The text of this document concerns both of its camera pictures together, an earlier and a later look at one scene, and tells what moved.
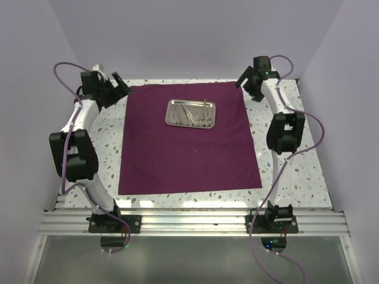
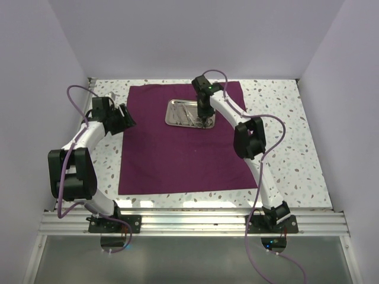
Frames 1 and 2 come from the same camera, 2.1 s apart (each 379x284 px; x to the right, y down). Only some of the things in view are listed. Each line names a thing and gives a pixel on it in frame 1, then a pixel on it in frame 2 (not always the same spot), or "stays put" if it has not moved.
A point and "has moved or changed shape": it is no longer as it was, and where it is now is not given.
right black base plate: x=271 y=223 stays put
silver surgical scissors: x=204 y=124 has moved or changed shape
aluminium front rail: x=195 y=222 stays put
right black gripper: x=256 y=95 -> x=202 y=113
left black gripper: x=119 y=92 -> x=125 y=121
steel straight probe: x=185 y=112 stays put
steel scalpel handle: x=189 y=116 stays put
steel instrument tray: x=190 y=113 stays put
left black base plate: x=110 y=223 stays put
